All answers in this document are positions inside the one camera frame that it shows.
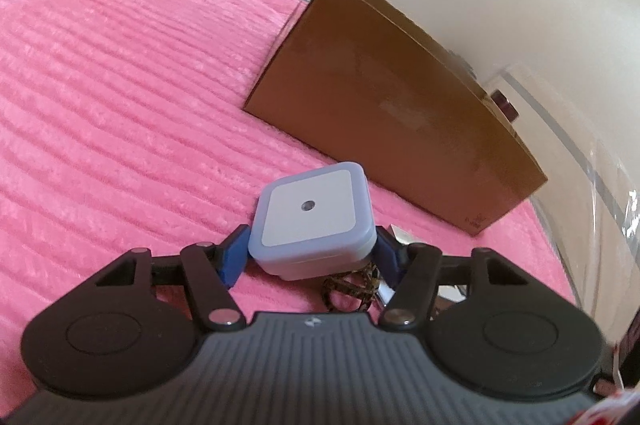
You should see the maroon thermos jar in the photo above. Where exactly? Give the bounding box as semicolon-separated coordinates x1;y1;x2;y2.
490;89;520;123

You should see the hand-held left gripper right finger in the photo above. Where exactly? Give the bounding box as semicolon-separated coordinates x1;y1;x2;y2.
374;225;521;333

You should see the clear plastic sheet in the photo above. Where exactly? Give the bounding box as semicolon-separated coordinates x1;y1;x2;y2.
480;62;640;356

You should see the red white printed cloth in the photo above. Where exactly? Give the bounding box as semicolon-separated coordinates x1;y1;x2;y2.
570;385;640;425

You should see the brown cardboard box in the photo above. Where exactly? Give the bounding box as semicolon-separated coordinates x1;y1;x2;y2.
243;0;548;237

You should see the leopard print hair clip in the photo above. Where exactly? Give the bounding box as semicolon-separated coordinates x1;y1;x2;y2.
320;267;383;313

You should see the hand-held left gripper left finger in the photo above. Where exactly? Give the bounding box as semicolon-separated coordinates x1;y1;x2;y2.
95;225;251;332

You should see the square white night light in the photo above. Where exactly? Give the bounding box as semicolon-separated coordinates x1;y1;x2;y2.
248;162;377;282

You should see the pink fluffy blanket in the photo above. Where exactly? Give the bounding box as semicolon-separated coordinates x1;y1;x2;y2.
0;0;576;411

